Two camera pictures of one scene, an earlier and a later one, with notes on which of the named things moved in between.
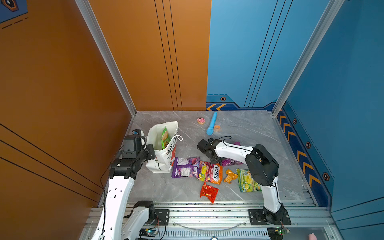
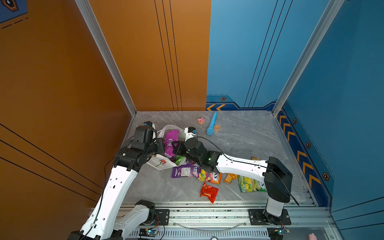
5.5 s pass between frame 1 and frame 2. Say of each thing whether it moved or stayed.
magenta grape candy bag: moved
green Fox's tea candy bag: stayed
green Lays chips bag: moved
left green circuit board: stayed
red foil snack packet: stayed
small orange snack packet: stayed
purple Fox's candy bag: stayed
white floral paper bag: moved
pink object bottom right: stayed
